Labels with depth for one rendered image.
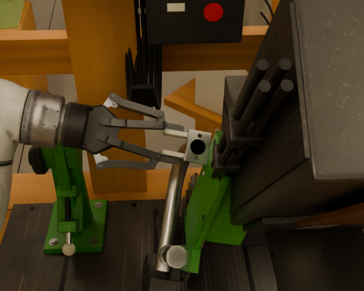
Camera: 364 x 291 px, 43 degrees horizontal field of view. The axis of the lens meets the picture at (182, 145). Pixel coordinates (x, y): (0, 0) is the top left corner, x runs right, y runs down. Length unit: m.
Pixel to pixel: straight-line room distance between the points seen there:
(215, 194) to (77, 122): 0.24
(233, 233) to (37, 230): 0.53
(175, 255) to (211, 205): 0.13
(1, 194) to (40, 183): 0.51
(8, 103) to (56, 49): 0.37
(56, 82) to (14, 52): 2.37
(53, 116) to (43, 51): 0.38
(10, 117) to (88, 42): 0.30
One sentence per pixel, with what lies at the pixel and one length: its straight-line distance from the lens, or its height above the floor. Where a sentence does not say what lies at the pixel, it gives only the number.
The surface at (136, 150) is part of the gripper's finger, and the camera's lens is 0.77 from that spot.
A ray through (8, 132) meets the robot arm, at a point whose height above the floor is 1.30.
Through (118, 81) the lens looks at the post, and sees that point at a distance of 1.01.
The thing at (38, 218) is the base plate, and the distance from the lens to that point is 1.17.
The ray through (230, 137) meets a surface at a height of 1.45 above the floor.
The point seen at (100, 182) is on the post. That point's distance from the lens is 1.20.
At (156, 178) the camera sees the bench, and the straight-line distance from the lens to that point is 1.25.
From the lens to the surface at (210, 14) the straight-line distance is 0.83.
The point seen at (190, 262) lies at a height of 1.10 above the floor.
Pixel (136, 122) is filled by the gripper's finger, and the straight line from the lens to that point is 0.78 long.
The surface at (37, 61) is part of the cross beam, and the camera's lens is 1.12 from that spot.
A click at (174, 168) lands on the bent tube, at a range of 0.89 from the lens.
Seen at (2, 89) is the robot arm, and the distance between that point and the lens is 0.76.
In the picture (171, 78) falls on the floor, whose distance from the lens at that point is 3.42.
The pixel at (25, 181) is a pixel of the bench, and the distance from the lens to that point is 1.31.
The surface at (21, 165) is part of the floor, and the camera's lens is 2.79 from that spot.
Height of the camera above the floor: 1.73
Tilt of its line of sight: 39 degrees down
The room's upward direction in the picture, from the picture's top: straight up
